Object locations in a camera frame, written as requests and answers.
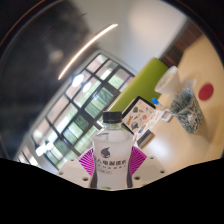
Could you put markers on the small blue-capped bottle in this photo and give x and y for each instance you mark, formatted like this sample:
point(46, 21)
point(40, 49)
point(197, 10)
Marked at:
point(157, 103)

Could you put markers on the patterned drinking cup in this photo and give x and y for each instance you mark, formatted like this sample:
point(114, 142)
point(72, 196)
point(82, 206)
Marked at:
point(188, 111)

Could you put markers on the curved linear ceiling light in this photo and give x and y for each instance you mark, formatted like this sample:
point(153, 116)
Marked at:
point(86, 50)

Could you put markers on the black-framed tablet with stickers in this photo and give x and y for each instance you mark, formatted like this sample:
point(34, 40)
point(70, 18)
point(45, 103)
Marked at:
point(138, 115)

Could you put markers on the green upholstered bench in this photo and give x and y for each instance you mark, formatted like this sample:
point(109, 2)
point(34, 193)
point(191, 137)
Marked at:
point(143, 81)

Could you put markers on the small dark box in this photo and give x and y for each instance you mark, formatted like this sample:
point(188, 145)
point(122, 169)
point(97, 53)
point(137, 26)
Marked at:
point(145, 138)

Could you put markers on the hanging pendant lamps group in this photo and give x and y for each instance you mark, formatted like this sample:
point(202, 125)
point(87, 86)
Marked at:
point(78, 80)

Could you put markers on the flat round red coaster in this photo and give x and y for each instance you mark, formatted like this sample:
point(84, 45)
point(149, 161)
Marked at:
point(206, 91)

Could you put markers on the clear black-capped water bottle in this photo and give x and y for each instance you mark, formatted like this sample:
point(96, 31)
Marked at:
point(111, 160)

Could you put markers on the white bowl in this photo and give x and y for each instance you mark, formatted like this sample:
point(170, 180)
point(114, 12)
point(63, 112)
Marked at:
point(167, 81)

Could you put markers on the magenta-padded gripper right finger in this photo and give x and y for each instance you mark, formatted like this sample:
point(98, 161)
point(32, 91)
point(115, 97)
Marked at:
point(150, 171)

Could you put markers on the small white flat device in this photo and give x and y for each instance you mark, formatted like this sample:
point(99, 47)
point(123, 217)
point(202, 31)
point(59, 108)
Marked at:
point(166, 116)

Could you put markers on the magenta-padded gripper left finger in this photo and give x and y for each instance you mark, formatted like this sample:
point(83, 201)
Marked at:
point(71, 173)

